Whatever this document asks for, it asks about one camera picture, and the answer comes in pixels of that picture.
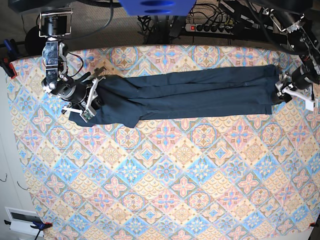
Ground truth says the blue orange clamp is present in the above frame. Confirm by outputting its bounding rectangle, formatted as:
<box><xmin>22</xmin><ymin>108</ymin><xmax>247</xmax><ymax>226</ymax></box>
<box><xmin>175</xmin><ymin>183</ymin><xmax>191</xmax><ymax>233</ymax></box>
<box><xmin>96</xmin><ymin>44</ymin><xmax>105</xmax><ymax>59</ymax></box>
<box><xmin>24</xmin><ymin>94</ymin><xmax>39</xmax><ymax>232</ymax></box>
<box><xmin>0</xmin><ymin>38</ymin><xmax>19</xmax><ymax>79</ymax></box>
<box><xmin>4</xmin><ymin>220</ymin><xmax>53</xmax><ymax>240</ymax></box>

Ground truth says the patterned colourful tablecloth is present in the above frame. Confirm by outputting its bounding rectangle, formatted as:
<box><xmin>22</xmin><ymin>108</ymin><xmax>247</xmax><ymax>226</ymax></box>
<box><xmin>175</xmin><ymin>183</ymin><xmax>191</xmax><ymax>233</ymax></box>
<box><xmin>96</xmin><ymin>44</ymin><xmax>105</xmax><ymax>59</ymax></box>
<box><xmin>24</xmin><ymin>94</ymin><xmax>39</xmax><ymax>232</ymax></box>
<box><xmin>6</xmin><ymin>57</ymin><xmax>320</xmax><ymax>240</ymax></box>

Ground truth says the white power strip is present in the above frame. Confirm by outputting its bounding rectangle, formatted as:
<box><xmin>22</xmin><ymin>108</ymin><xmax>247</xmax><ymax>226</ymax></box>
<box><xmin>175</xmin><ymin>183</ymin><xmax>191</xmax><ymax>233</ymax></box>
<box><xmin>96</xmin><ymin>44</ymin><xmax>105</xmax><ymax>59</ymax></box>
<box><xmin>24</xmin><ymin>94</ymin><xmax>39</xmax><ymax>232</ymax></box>
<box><xmin>184</xmin><ymin>23</ymin><xmax>231</xmax><ymax>34</ymax></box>

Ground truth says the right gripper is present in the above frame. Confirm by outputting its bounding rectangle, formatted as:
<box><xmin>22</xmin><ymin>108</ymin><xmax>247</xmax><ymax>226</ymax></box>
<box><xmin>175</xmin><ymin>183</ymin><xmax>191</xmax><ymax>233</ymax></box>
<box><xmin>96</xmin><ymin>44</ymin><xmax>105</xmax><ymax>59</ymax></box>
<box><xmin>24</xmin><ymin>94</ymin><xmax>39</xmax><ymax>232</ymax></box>
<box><xmin>61</xmin><ymin>76</ymin><xmax>106</xmax><ymax>115</ymax></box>

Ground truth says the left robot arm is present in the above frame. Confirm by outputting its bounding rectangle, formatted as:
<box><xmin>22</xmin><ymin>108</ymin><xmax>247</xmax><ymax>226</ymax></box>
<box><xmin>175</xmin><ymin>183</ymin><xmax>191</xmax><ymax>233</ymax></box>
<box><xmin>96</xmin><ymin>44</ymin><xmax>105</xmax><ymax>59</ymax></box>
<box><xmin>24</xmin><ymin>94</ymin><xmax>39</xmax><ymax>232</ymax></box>
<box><xmin>258</xmin><ymin>7</ymin><xmax>320</xmax><ymax>110</ymax></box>

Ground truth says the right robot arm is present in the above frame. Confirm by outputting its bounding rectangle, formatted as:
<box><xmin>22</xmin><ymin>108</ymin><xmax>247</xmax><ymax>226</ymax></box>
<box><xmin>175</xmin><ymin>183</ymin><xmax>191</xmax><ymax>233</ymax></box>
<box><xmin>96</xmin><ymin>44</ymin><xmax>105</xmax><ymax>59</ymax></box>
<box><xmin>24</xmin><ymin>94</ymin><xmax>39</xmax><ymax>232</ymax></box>
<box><xmin>38</xmin><ymin>7</ymin><xmax>103</xmax><ymax>122</ymax></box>

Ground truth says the white wall outlet box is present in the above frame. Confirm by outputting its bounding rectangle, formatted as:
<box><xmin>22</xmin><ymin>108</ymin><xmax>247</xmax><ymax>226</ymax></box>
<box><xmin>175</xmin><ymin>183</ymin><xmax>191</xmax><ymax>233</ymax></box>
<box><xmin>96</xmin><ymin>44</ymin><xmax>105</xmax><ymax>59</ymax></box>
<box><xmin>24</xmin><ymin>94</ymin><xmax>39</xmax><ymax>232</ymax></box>
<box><xmin>5</xmin><ymin>207</ymin><xmax>41</xmax><ymax>236</ymax></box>

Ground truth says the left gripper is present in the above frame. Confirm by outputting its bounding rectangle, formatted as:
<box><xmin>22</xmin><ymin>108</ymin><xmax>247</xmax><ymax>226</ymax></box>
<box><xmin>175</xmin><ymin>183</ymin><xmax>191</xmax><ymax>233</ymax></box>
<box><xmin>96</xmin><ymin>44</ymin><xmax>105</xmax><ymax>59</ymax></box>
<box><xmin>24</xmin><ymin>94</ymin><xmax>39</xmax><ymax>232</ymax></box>
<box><xmin>272</xmin><ymin>66</ymin><xmax>320</xmax><ymax>105</ymax></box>

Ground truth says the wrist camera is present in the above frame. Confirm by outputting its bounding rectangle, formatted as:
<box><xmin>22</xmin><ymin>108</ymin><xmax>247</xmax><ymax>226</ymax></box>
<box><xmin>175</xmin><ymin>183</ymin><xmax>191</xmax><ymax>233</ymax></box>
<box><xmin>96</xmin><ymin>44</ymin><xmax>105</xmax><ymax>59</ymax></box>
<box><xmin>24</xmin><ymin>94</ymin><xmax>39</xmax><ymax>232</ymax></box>
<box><xmin>79</xmin><ymin>107</ymin><xmax>96</xmax><ymax>123</ymax></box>
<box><xmin>305</xmin><ymin>99</ymin><xmax>319</xmax><ymax>112</ymax></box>

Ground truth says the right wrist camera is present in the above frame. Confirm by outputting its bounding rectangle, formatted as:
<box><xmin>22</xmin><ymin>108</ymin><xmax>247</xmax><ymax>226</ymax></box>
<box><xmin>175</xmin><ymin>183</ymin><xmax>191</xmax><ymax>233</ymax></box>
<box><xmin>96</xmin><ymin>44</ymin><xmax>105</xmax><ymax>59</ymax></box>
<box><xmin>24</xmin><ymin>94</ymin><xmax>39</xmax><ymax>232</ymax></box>
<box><xmin>79</xmin><ymin>107</ymin><xmax>96</xmax><ymax>123</ymax></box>

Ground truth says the blue orange clamp bottom left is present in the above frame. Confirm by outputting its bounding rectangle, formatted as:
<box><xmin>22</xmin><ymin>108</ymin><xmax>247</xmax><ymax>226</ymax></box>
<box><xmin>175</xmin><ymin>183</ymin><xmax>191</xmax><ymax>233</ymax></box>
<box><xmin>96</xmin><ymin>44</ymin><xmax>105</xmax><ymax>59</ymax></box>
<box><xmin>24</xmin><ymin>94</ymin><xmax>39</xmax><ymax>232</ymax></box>
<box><xmin>4</xmin><ymin>220</ymin><xmax>53</xmax><ymax>240</ymax></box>

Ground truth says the blue orange clamp top left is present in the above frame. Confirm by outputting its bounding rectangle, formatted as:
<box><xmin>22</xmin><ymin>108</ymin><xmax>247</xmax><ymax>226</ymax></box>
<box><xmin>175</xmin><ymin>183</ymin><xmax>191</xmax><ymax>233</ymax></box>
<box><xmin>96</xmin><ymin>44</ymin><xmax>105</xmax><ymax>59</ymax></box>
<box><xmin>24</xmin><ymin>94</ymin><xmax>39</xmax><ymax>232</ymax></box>
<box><xmin>0</xmin><ymin>38</ymin><xmax>19</xmax><ymax>79</ymax></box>

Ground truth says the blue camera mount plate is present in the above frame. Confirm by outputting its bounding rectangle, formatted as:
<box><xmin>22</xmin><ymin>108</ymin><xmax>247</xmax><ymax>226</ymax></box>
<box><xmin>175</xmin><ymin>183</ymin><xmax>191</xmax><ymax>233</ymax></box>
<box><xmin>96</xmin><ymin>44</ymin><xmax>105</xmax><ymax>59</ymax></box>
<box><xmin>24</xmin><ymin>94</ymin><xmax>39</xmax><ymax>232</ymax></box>
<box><xmin>119</xmin><ymin>0</ymin><xmax>196</xmax><ymax>17</ymax></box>

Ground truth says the dark navy t-shirt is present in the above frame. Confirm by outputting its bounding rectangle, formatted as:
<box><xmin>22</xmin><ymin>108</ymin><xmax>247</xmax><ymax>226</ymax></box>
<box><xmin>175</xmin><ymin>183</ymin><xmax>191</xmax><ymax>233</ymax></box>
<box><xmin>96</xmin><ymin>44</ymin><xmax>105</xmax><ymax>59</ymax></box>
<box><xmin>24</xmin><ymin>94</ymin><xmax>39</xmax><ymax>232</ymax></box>
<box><xmin>69</xmin><ymin>64</ymin><xmax>280</xmax><ymax>128</ymax></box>

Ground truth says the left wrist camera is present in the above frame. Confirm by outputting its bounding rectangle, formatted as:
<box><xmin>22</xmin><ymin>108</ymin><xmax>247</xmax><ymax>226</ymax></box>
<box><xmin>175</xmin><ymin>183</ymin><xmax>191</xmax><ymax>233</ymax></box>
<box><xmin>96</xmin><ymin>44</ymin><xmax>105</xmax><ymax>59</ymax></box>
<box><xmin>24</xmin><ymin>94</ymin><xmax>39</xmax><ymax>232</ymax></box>
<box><xmin>305</xmin><ymin>99</ymin><xmax>319</xmax><ymax>112</ymax></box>

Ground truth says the orange clamp bottom right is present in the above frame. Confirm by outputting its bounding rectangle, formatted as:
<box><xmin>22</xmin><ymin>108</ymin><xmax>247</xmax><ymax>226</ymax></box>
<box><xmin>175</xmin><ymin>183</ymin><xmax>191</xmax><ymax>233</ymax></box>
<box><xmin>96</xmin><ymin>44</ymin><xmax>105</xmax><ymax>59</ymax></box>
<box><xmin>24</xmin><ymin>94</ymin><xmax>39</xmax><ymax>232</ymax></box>
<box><xmin>309</xmin><ymin>222</ymin><xmax>319</xmax><ymax>228</ymax></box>

